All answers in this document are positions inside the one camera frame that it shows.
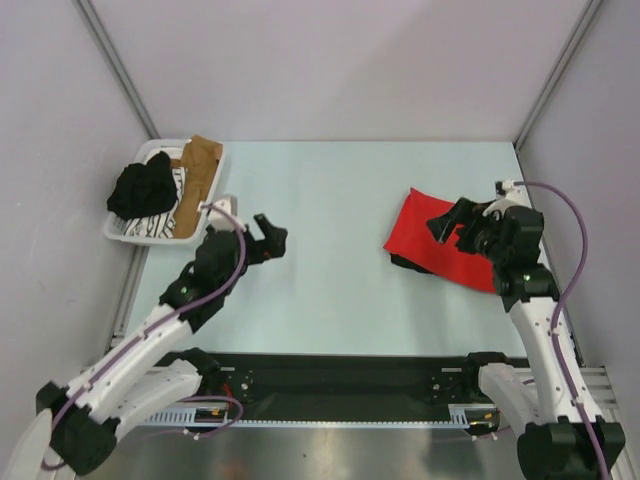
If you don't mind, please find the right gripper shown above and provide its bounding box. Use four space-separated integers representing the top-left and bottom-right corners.
425 197 509 265

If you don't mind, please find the red garment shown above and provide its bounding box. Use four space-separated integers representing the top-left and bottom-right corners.
383 187 496 295

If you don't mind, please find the black tank top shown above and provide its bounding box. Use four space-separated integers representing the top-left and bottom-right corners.
390 254 432 275

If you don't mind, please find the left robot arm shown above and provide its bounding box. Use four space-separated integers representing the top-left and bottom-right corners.
36 202 288 475

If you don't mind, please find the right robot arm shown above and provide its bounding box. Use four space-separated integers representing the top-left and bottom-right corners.
426 180 626 479

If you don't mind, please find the brown garment in basket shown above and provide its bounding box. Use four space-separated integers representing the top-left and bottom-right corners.
170 135 223 239

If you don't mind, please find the striped black white garment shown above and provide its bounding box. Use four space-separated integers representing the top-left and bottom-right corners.
123 167 186 239

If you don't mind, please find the white laundry basket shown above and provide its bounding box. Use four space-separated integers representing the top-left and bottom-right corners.
103 138 227 246

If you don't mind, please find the slotted cable duct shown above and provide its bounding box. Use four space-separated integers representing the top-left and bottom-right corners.
144 404 499 426

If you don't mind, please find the aluminium extrusion rail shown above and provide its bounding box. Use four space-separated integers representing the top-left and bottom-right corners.
581 367 617 409

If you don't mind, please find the right aluminium frame post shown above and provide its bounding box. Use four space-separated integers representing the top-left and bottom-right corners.
513 0 606 153

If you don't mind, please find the aluminium frame post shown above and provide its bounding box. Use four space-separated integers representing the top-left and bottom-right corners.
73 0 161 140
513 0 606 153

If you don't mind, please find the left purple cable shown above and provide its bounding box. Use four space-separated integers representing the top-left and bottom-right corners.
40 201 248 470

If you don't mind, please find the left aluminium frame post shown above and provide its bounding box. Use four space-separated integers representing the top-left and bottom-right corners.
73 0 161 140

